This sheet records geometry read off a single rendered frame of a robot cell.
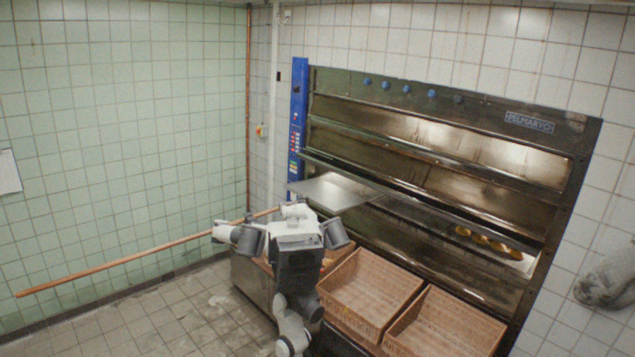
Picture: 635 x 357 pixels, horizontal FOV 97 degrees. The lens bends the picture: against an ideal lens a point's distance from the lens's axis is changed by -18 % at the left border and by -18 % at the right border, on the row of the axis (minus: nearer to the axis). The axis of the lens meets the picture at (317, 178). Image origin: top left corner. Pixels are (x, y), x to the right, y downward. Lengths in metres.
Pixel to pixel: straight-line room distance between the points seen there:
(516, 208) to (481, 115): 0.53
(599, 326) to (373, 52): 2.03
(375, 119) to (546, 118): 1.05
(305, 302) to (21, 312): 2.46
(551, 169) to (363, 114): 1.21
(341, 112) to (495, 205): 1.21
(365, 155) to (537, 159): 1.11
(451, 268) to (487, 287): 0.25
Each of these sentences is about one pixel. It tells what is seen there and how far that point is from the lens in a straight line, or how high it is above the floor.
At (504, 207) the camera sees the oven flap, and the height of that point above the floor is 1.53.
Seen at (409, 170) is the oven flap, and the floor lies 1.54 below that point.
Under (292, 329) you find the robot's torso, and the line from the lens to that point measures 2.03.
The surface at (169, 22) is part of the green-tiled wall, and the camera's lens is 3.00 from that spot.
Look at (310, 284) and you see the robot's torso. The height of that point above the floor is 1.16.
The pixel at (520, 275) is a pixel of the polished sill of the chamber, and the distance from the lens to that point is 2.14.
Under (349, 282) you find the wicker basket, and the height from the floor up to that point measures 0.59.
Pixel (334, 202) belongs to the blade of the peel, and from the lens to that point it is 2.45.
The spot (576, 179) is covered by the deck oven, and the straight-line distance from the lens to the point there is 1.89.
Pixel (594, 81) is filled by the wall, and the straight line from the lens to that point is 1.84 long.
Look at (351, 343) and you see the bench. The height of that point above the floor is 0.52.
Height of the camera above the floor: 2.26
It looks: 22 degrees down
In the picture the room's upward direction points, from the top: 4 degrees clockwise
